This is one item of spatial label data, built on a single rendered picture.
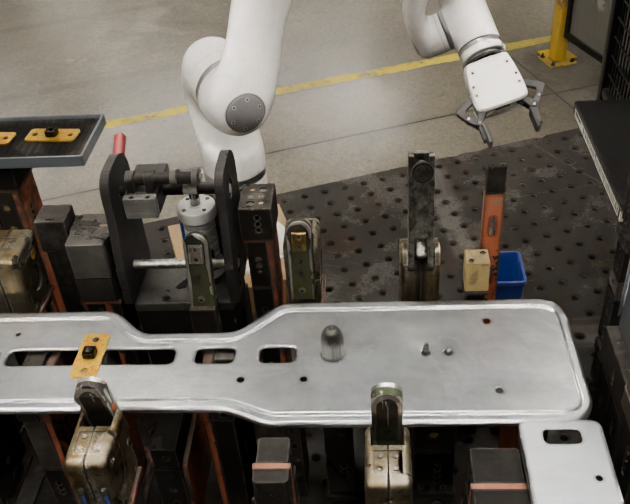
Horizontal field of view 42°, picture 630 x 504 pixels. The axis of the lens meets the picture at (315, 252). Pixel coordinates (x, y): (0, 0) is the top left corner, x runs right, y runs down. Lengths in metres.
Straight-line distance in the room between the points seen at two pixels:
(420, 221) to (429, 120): 2.57
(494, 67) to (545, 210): 0.46
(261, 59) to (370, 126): 2.31
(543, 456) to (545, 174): 1.14
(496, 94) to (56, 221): 0.82
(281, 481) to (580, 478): 0.35
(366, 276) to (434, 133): 1.96
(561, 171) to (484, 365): 1.03
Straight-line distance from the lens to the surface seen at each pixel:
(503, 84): 1.58
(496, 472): 1.02
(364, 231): 1.83
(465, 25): 1.61
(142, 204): 1.19
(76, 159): 1.31
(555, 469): 1.01
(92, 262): 1.28
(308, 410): 1.05
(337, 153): 3.48
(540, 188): 2.00
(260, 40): 1.39
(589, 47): 4.04
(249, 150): 1.51
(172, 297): 1.30
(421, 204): 1.15
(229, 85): 1.37
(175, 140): 3.72
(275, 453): 1.03
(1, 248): 1.31
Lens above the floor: 1.79
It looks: 38 degrees down
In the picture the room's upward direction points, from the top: 5 degrees counter-clockwise
